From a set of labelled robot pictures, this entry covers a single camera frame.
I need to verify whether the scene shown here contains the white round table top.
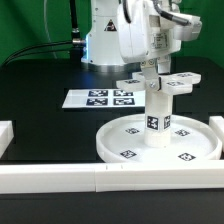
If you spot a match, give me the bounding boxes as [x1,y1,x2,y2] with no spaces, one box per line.
[96,114,222,163]

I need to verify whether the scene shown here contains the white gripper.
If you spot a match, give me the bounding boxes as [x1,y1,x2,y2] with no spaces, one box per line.
[117,0,181,91]

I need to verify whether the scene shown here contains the white cross-shaped table base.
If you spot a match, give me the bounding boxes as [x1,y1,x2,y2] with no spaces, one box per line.
[116,72,201,95]

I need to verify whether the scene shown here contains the white marker sheet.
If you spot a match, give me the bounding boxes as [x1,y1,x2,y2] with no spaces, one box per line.
[62,89,145,109]

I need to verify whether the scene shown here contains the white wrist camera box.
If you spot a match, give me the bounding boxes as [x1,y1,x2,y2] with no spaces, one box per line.
[173,13,202,41]

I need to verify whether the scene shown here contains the white left fence block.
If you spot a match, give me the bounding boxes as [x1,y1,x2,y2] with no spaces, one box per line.
[0,121,14,158]

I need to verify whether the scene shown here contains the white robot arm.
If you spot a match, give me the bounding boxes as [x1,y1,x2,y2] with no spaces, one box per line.
[82,0,181,91]

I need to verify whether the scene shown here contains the white right fence block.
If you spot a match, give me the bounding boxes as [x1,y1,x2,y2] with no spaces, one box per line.
[209,116,224,152]

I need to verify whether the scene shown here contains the white front fence bar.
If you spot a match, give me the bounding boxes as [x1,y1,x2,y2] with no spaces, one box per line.
[0,160,224,194]

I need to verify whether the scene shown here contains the white fence block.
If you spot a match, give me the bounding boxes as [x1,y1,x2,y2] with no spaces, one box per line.
[209,116,224,152]
[0,121,14,158]

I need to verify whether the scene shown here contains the black cables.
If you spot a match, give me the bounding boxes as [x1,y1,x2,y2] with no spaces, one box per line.
[0,0,87,68]

